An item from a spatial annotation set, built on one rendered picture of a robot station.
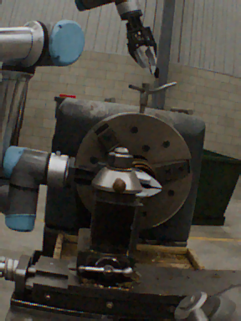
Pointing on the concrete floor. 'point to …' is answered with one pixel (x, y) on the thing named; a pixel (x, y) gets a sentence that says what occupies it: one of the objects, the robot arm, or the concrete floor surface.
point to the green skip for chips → (215, 187)
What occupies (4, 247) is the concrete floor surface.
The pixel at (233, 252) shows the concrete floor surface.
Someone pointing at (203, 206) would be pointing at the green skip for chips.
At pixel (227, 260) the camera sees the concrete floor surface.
